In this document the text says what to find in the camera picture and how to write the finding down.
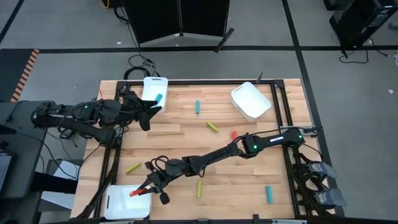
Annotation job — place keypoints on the green block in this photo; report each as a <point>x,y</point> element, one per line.
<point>133,168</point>
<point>199,189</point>
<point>212,127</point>

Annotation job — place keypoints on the red block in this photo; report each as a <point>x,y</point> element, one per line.
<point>134,193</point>
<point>234,135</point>

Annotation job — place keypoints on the black folding partition screen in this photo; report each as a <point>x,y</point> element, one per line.
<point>155,18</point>

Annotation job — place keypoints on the grey weight bag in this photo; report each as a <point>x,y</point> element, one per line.
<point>323,169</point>
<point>331,197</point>

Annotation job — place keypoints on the black equipment rack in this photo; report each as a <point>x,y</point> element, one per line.
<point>357,21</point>

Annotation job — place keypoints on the thin black post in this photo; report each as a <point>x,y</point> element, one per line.
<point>259,78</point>

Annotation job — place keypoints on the black aluminium table frame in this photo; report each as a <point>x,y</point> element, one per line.
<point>202,82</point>

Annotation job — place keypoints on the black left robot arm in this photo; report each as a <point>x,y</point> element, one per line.
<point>93,130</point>

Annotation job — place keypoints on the black equipment cart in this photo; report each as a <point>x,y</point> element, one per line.
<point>21,146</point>

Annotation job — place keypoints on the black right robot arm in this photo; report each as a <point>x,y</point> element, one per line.
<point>217,154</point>

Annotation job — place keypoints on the orange black striped strip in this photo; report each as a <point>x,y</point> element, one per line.
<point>26,73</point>

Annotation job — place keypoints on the white plastic bin with label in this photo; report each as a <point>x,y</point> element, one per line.
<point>250,101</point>

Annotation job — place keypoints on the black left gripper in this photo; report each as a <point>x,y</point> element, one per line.
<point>135,104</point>

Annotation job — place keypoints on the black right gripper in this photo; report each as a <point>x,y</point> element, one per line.
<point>159,179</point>

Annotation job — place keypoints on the white box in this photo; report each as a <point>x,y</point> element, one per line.
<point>62,168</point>

